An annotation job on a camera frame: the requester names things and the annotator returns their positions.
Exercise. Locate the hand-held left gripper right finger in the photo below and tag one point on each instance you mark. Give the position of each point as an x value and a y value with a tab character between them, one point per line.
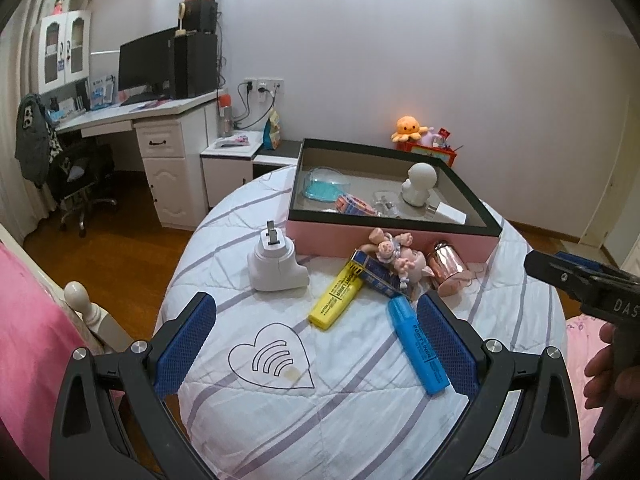
445	345

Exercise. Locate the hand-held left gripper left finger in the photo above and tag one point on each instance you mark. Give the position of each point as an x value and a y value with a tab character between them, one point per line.
185	345

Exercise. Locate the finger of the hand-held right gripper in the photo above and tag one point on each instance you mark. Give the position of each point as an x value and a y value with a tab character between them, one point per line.
550	270
580	262

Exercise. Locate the blue highlighter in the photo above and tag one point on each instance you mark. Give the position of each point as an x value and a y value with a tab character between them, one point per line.
417	345

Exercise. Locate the rose gold metal cup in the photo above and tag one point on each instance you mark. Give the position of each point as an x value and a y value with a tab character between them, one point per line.
447	262

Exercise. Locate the dark blue small carton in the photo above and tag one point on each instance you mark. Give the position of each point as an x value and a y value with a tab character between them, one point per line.
372	272

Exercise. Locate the white charger cube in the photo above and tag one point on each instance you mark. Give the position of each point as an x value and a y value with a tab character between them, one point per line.
450	214

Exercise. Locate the white plug adapter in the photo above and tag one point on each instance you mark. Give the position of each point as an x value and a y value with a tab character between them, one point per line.
275	267

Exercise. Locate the yellow highlighter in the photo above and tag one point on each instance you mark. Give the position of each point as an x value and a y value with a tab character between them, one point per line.
335	300

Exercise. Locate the pink box with black rim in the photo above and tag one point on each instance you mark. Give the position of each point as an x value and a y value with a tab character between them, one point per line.
380	237

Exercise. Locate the white round-headed figure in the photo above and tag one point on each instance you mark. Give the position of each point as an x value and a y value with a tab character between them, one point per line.
419	185

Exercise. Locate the donut building block toy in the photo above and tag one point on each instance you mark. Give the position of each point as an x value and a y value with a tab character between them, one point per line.
355	205

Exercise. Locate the clear blue heart-shaped case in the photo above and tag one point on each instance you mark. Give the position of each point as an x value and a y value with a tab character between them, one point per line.
325	187

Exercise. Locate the person's right hand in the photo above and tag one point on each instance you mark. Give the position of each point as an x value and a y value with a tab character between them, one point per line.
600	365

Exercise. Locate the pink floral cloth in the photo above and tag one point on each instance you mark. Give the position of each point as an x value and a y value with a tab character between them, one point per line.
580	360

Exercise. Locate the white door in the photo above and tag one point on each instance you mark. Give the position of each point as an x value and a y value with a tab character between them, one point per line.
607	210

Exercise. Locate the pink pig plush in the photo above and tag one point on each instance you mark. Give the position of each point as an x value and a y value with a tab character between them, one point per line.
412	265

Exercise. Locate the pig plush in blue dress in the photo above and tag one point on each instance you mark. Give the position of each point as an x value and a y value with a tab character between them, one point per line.
387	249

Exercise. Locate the white bedpost knob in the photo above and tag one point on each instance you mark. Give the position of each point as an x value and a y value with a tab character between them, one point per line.
77	297

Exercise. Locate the pink blanket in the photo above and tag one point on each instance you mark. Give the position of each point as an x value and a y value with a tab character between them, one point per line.
35	340

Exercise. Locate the red toy box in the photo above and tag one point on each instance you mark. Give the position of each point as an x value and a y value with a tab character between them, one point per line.
432	154

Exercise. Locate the white desk with drawers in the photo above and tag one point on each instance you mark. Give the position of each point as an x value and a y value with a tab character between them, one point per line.
172	180

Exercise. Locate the white low cabinet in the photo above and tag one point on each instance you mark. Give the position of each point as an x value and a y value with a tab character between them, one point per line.
225	175

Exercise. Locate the pink plush toy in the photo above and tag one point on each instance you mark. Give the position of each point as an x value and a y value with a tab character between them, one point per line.
429	138

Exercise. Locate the black office chair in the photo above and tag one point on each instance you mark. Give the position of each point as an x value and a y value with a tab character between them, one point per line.
85	175

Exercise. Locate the orange octopus plush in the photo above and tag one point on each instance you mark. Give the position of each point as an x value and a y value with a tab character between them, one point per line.
409	127

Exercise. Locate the snack bag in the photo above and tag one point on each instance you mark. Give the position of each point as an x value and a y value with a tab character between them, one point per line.
271	130

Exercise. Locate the water bottle with red cap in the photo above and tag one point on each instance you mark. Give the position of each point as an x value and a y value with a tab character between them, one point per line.
225	115

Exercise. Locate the grey jacket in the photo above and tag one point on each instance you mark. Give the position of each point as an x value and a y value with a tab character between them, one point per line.
35	145

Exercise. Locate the cream curtain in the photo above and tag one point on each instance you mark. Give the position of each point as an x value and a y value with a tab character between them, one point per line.
12	160

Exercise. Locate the blue tissue pack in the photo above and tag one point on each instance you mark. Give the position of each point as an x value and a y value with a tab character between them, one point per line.
102	92

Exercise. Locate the black computer tower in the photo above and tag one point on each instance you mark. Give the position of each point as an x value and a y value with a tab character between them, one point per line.
197	67

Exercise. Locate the black computer monitor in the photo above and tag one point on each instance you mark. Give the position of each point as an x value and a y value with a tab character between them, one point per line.
145	62

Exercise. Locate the white glass-door cabinet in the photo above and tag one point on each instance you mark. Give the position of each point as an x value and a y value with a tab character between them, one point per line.
62	50

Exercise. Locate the black speaker box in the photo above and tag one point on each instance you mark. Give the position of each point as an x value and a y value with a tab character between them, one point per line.
202	17

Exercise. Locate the small beige stand fan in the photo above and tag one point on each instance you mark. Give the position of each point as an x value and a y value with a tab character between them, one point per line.
181	12

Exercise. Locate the small pink doll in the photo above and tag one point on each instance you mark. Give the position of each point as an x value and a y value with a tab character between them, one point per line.
57	5

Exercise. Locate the white wall power outlet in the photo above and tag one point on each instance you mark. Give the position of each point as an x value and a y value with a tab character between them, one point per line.
264	85

